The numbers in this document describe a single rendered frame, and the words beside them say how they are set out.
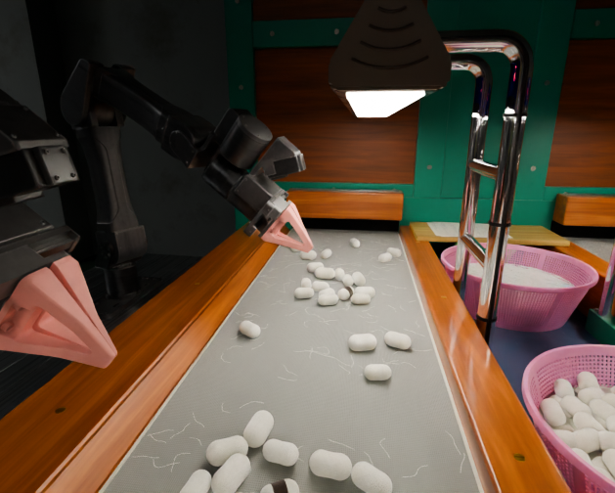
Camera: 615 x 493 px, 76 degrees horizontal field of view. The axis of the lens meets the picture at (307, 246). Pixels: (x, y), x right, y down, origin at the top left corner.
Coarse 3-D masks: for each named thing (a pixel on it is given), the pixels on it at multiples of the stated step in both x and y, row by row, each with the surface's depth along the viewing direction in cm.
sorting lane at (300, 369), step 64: (320, 256) 89; (256, 320) 59; (320, 320) 59; (384, 320) 59; (192, 384) 44; (256, 384) 44; (320, 384) 44; (384, 384) 44; (448, 384) 44; (192, 448) 36; (256, 448) 36; (320, 448) 36; (384, 448) 36; (448, 448) 36
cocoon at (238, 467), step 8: (232, 456) 32; (240, 456) 32; (224, 464) 32; (232, 464) 31; (240, 464) 31; (248, 464) 32; (216, 472) 31; (224, 472) 30; (232, 472) 31; (240, 472) 31; (248, 472) 32; (216, 480) 30; (224, 480) 30; (232, 480) 30; (240, 480) 31; (216, 488) 30; (224, 488) 30; (232, 488) 30
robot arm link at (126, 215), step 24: (96, 120) 71; (120, 120) 75; (96, 144) 72; (96, 168) 74; (120, 168) 76; (96, 192) 76; (120, 192) 76; (120, 216) 76; (120, 240) 76; (144, 240) 81
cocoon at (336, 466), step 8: (312, 456) 33; (320, 456) 32; (328, 456) 32; (336, 456) 32; (344, 456) 32; (312, 464) 32; (320, 464) 32; (328, 464) 32; (336, 464) 32; (344, 464) 32; (320, 472) 32; (328, 472) 32; (336, 472) 31; (344, 472) 31
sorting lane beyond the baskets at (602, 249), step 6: (570, 240) 102; (582, 246) 96; (588, 246) 96; (594, 246) 96; (600, 246) 96; (606, 246) 96; (612, 246) 96; (594, 252) 91; (600, 252) 91; (606, 252) 91; (606, 258) 87
